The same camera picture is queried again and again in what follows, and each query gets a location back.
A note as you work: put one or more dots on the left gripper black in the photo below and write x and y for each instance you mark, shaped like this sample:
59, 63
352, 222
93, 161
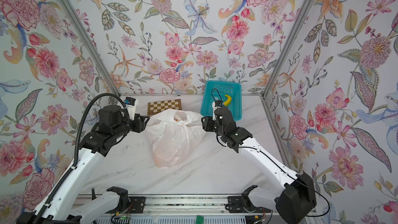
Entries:
140, 124

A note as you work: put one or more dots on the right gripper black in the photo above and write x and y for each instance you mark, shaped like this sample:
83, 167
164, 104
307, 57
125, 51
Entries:
207, 125

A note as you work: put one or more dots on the white plastic bag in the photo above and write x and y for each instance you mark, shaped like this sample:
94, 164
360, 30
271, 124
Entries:
173, 136

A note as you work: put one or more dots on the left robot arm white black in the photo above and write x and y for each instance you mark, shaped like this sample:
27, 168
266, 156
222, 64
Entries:
57, 206

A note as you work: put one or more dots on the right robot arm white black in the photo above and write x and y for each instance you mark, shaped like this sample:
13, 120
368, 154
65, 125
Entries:
290, 194

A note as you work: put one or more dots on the wooden chessboard box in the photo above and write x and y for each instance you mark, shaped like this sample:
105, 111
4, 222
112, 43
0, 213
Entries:
160, 106

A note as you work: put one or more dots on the yellow banana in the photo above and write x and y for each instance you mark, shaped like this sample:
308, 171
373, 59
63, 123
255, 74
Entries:
228, 100

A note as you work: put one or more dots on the teal plastic basket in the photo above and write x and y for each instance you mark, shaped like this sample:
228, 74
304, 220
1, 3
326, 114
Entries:
215, 90

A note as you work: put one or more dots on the green circuit board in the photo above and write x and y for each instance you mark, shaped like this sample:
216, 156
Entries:
199, 219

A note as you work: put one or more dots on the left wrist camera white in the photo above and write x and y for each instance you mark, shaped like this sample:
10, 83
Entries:
131, 105

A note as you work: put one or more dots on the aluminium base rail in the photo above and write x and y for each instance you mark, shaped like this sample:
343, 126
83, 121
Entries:
192, 205

